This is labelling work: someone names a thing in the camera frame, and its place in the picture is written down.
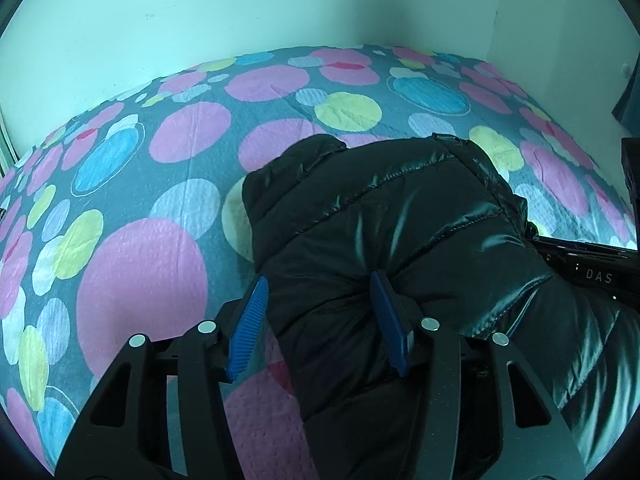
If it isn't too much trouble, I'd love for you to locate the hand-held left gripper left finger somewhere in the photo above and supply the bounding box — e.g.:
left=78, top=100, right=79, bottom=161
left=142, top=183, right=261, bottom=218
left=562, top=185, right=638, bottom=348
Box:
left=54, top=274, right=271, bottom=480

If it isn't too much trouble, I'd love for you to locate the dark teal object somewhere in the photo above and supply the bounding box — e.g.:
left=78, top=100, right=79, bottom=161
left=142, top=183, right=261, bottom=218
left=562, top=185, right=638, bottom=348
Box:
left=612, top=72, right=640, bottom=134

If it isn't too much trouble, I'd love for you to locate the black puffer jacket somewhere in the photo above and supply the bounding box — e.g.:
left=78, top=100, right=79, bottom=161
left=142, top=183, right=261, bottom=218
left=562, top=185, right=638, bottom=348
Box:
left=241, top=132, right=640, bottom=480

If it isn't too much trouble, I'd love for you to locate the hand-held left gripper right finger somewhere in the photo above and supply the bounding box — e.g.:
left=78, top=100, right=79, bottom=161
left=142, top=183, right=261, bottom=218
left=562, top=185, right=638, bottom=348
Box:
left=369, top=269, right=587, bottom=480

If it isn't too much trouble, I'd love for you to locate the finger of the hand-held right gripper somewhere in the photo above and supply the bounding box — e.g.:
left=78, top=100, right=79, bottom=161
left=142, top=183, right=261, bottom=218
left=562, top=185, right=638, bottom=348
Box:
left=530, top=234, right=576, bottom=263

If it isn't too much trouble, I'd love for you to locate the dotted bed sheet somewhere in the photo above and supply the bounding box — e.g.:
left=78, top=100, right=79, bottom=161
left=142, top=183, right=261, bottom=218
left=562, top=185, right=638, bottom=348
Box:
left=0, top=44, right=640, bottom=480

